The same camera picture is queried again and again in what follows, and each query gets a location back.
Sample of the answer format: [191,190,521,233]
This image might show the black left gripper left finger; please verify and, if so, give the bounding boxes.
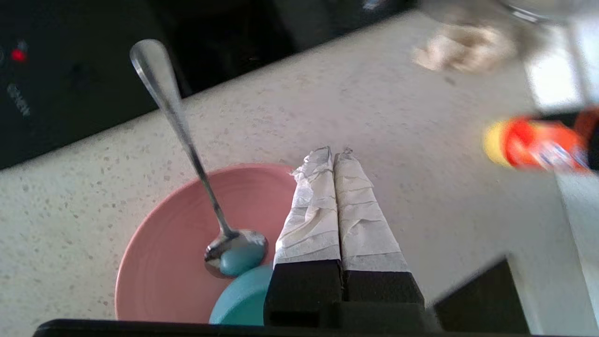
[263,147,347,327]

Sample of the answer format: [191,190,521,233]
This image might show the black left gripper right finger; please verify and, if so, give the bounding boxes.
[334,149,426,328]

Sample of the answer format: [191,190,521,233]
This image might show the yellow capped dish soap bottle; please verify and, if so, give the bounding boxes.
[483,108,599,174]

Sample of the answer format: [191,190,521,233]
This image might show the metal spoon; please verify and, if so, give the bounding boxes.
[130,39,269,279]

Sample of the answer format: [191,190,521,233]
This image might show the teal bowl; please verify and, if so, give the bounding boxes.
[209,264,274,326]

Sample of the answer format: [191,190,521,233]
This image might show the pink plate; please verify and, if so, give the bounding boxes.
[115,163,300,323]

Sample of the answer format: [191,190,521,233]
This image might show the crumpled beige tissue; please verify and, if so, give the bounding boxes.
[412,23,520,73]

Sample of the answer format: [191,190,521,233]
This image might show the black stove top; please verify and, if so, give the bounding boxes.
[0,0,417,170]

